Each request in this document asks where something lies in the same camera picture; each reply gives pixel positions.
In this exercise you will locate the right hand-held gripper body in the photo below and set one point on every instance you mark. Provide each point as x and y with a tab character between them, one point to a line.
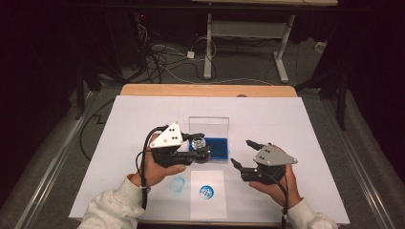
273	156

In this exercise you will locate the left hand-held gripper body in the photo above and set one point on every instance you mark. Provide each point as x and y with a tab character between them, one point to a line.
168	138

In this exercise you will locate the round stamp with clear knob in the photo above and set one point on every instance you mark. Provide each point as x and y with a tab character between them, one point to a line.
198	143

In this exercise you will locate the person's left hand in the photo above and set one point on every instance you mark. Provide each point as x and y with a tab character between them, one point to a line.
156	173

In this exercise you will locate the person's right hand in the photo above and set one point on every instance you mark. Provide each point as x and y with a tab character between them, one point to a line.
280	194

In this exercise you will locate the white table cover board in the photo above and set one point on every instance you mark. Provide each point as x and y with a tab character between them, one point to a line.
302	127

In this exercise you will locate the white paper sheet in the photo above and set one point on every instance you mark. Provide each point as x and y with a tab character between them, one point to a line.
208	206

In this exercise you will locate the white power adapter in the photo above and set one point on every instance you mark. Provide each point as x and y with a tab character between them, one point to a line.
190	54

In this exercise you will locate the black metal stand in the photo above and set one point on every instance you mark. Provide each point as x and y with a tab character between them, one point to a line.
80	92
341	95

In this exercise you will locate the white plug box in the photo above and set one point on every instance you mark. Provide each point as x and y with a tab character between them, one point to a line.
320	46

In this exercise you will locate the metal floor rail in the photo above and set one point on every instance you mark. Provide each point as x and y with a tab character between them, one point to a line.
359	171
47	178

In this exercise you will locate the white desk frame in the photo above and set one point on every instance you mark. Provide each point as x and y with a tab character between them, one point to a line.
248	29

